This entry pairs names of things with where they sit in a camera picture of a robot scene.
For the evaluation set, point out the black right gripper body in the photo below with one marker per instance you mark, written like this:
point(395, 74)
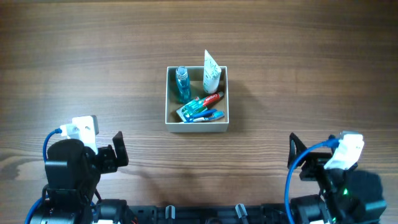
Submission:
point(314, 163)

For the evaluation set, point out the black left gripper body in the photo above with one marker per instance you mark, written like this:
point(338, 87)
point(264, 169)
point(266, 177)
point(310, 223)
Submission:
point(106, 160)

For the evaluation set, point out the blue white Colgate toothbrush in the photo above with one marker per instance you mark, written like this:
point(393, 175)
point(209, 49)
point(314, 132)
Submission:
point(214, 116)

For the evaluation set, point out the green white soap box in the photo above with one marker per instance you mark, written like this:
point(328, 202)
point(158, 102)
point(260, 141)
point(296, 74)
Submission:
point(184, 114)

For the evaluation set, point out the Colgate toothpaste tube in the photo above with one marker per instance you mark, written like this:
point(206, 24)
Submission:
point(197, 104)

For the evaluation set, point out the blue Listerine mouthwash bottle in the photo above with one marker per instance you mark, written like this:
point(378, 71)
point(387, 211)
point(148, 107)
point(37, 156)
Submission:
point(183, 84)

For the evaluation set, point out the white Pantene tube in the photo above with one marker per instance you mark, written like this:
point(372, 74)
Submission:
point(211, 74)

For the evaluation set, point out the blue disposable razor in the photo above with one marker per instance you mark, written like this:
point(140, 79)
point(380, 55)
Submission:
point(206, 113)

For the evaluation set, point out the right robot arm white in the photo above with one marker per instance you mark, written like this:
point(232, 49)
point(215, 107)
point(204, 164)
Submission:
point(347, 194)

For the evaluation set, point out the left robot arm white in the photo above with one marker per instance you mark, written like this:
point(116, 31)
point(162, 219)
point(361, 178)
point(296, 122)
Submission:
point(73, 171)

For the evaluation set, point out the white open cardboard box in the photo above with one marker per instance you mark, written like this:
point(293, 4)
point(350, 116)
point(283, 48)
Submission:
point(173, 121)

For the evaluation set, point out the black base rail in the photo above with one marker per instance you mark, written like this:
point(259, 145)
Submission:
point(202, 213)

